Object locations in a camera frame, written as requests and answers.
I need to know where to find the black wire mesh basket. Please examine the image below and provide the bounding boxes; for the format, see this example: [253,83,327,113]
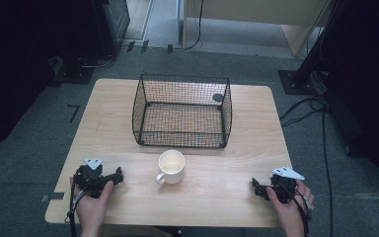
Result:
[131,73,233,149]

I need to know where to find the person's left hand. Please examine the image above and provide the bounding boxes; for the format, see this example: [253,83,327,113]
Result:
[69,177,114,229]

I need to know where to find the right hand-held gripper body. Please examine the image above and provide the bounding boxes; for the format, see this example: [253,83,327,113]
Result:
[265,165,306,204]

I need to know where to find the person's right hand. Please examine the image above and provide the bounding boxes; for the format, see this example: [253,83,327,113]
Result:
[265,179,316,230]

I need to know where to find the black floor cables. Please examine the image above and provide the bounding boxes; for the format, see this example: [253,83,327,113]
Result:
[278,94,336,237]

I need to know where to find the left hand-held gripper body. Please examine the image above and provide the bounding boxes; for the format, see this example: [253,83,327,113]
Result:
[73,157,115,199]

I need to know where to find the light wooden desk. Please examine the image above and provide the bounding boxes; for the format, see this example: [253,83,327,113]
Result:
[180,0,331,59]

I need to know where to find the black cable by cabinet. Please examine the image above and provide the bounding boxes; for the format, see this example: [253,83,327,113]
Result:
[80,45,126,69]

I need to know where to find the black metal stand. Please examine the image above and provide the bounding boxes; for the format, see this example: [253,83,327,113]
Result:
[277,0,339,97]

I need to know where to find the black hanging cable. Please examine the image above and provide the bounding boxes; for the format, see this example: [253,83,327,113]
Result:
[173,0,205,51]

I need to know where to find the black cabinet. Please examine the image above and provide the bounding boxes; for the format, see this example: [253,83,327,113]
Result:
[92,0,131,57]

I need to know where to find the white cup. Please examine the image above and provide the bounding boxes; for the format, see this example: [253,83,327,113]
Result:
[154,149,187,186]

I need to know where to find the right hand-held gripper black cable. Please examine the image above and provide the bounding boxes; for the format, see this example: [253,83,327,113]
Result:
[275,182,312,237]

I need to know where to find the grey tape strip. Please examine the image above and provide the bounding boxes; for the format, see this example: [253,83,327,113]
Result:
[40,192,66,202]

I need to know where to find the hand-held gripper black cable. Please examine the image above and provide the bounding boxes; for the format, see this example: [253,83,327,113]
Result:
[275,182,312,237]
[66,171,90,237]

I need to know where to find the black stand base plate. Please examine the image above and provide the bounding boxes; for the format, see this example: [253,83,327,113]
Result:
[49,54,97,87]

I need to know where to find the black curtain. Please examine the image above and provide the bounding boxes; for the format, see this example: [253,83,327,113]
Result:
[0,0,108,156]
[322,0,379,191]

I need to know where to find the left hand-held gripper black cable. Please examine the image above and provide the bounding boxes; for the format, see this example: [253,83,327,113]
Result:
[66,171,90,237]

